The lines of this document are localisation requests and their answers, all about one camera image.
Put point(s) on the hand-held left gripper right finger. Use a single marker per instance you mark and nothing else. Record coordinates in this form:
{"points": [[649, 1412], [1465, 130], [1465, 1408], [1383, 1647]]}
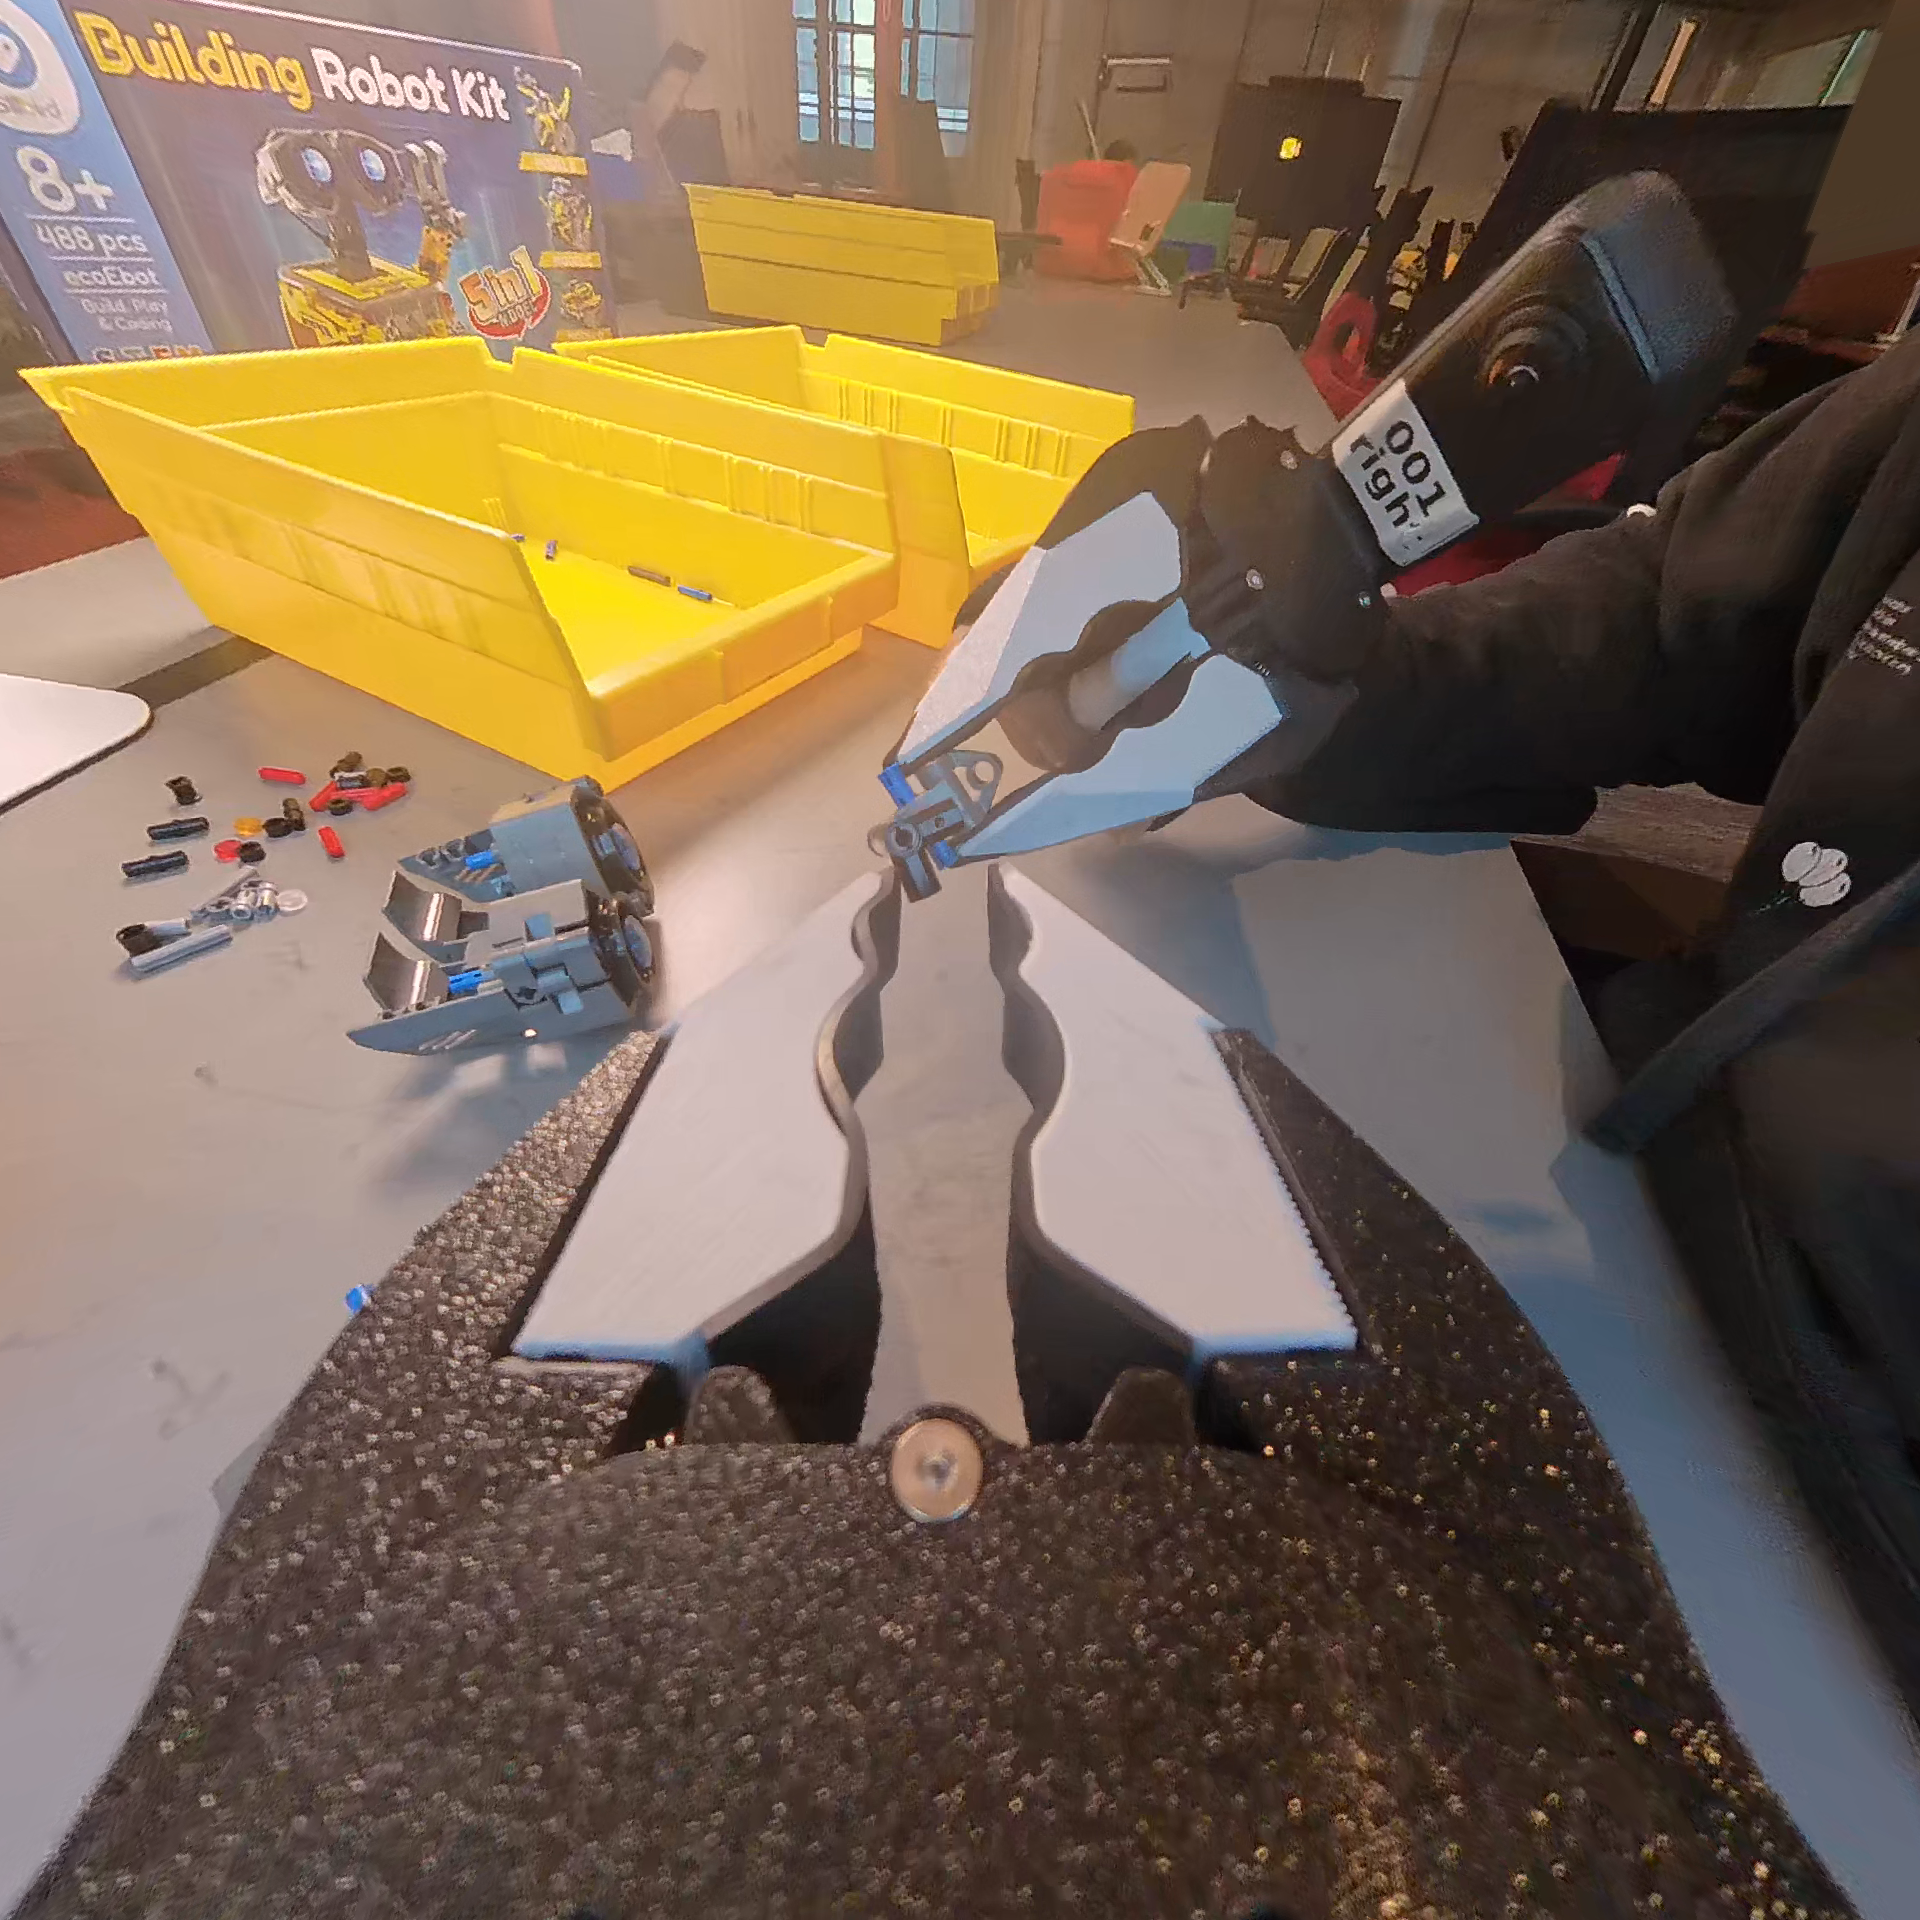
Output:
{"points": [[1186, 1184]]}

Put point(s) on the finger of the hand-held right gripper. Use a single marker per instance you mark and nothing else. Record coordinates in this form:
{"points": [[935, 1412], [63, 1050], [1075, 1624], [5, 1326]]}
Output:
{"points": [[1155, 765], [1051, 616]]}

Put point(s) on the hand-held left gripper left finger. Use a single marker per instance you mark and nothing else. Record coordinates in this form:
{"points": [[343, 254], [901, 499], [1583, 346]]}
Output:
{"points": [[705, 1184]]}

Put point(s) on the grey angular connector piece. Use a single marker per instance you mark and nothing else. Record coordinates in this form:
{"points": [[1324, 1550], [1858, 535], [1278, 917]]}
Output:
{"points": [[961, 780]]}

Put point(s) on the person's right forearm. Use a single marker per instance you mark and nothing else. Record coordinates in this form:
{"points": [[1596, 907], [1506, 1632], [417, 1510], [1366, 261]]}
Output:
{"points": [[1575, 645]]}

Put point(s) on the grey desk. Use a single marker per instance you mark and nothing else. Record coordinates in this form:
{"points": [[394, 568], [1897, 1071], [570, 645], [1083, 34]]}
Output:
{"points": [[226, 1125]]}

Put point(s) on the red chair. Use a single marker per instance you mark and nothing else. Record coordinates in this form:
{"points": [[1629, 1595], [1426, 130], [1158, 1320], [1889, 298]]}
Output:
{"points": [[1349, 352]]}

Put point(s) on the small beige chair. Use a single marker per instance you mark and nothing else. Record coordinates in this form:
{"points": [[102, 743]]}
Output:
{"points": [[1153, 212]]}

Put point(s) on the grey twin engine toy assembly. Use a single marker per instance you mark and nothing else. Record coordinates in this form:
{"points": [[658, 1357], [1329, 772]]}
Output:
{"points": [[540, 840]]}

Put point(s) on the paned window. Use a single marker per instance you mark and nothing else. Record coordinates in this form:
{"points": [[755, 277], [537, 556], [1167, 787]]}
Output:
{"points": [[885, 68]]}

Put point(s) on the scattered small building pieces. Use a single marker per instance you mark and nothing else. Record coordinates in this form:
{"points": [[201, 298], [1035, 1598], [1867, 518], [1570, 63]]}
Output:
{"points": [[277, 776]]}

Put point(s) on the large yellow storage bin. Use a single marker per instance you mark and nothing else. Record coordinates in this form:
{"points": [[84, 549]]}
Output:
{"points": [[375, 587]]}

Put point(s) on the white rounded board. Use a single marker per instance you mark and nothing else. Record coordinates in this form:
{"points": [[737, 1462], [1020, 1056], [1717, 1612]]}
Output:
{"points": [[61, 734]]}

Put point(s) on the toy kit box with badge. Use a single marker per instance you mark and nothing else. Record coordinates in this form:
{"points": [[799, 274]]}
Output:
{"points": [[182, 181]]}

